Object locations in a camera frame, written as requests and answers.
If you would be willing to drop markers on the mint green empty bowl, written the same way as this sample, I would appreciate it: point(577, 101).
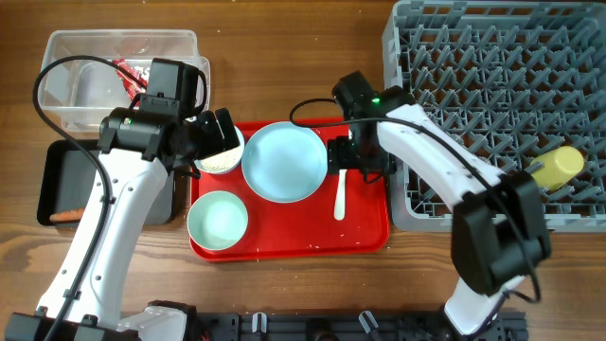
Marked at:
point(217, 220)

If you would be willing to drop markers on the black tray bin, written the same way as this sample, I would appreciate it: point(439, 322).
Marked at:
point(68, 180)

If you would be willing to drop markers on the clear plastic bin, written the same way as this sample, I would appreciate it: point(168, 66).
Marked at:
point(79, 94)

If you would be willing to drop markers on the red serving tray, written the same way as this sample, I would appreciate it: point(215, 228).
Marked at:
point(307, 227)

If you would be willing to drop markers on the yellow plastic cup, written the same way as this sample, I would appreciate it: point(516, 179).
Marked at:
point(557, 167)

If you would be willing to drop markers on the red snack wrapper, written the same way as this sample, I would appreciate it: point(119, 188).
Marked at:
point(133, 80)

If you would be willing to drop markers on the orange carrot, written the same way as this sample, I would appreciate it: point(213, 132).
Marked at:
point(69, 216)

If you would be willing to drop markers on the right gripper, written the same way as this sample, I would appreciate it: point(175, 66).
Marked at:
point(338, 158)

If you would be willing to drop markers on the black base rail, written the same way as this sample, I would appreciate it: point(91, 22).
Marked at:
point(416, 326)

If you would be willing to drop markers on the light blue plate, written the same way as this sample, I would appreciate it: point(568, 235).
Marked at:
point(283, 163)

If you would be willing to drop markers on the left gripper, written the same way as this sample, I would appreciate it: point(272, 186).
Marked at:
point(215, 143)

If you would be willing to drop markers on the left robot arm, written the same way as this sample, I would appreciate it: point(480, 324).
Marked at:
point(165, 129)

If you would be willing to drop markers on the grey dishwasher rack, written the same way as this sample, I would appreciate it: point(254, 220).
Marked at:
point(511, 81)

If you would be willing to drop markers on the white plastic spoon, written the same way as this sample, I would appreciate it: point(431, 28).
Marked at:
point(339, 209)

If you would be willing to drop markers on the light blue rice bowl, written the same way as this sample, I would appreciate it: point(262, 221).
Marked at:
point(223, 162)

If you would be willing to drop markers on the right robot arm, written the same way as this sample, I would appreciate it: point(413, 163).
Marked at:
point(499, 235)

